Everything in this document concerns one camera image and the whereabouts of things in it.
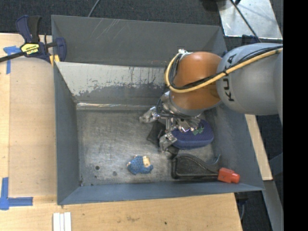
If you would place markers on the red stepped block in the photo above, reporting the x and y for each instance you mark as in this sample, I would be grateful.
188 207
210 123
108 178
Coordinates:
227 175

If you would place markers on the black wedge-shaped object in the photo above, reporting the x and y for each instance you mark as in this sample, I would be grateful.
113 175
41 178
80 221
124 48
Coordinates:
190 168

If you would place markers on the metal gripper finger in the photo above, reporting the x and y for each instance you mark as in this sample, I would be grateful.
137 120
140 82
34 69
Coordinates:
149 116
167 139

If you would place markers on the grey metal bin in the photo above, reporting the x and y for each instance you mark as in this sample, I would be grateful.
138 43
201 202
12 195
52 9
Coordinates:
108 138

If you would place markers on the black flat block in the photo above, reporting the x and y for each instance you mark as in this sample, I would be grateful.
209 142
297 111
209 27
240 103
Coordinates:
154 133

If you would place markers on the blue and tan toy animal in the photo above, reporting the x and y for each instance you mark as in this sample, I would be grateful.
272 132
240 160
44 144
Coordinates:
138 166

